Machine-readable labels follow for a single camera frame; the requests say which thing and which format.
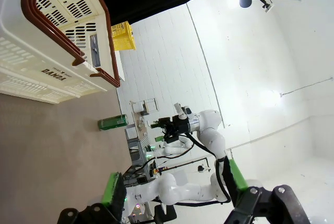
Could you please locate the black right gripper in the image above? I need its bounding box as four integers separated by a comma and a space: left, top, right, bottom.
150, 114, 191, 143

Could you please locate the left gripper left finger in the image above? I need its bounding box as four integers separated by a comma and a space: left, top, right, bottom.
56, 171, 128, 224

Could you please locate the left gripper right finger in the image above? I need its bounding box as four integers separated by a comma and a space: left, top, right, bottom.
223, 157, 311, 224

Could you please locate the green drink can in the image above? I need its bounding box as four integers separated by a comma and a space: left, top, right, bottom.
98, 114, 129, 132

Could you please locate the yellow plastic basket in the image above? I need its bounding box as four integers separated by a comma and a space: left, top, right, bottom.
111, 21, 137, 51

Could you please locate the cream plastic shopping basket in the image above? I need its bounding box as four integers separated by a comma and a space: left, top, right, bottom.
0, 0, 123, 104

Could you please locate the wooden background desk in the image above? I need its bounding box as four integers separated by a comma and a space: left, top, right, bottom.
129, 98, 160, 141

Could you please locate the grey metal rack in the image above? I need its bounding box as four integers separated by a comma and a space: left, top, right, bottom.
124, 127, 153, 183

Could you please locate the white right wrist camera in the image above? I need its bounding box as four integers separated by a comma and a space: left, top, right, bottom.
174, 102, 196, 121

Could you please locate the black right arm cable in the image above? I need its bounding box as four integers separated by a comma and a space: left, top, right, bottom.
182, 132, 233, 205

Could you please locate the black mount with white box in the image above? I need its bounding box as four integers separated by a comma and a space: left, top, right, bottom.
255, 0, 275, 13

